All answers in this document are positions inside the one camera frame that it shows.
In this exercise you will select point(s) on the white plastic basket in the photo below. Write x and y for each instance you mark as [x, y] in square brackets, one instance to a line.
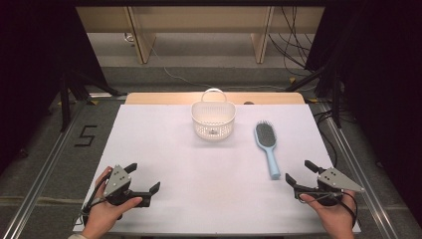
[214, 131]

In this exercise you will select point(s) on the metal floor rail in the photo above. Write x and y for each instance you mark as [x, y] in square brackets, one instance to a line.
[40, 186]
[361, 179]

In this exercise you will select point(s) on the person's left hand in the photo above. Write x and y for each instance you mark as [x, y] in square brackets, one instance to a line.
[99, 215]

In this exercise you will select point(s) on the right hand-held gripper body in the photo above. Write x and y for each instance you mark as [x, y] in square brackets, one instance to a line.
[335, 181]

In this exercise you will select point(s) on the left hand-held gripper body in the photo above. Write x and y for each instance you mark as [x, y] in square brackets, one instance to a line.
[116, 181]

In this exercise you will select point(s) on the person's right hand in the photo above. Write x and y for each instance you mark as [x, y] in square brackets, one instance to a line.
[331, 215]

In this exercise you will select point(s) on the white table sheet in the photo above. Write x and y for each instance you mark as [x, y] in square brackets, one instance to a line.
[199, 186]

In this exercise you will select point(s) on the light blue hairbrush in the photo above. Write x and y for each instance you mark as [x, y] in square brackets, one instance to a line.
[267, 136]

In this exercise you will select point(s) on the black curtain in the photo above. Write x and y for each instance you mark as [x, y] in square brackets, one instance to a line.
[381, 83]
[36, 66]

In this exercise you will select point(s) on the wooden table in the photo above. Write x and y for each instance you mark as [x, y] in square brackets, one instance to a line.
[159, 98]

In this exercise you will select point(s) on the black tripod stand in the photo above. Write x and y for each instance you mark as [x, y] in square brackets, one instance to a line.
[328, 89]
[74, 89]

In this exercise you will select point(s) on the beige wooden bench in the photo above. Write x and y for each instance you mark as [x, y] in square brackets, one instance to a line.
[199, 18]

